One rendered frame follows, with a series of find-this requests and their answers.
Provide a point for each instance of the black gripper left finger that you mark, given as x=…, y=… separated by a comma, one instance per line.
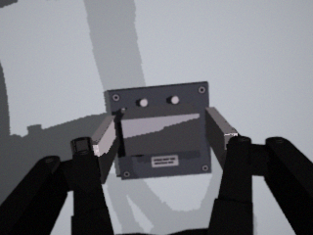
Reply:
x=34, y=205

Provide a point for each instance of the grey block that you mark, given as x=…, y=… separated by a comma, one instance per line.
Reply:
x=161, y=129

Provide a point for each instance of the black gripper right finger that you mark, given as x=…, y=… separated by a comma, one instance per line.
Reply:
x=292, y=188

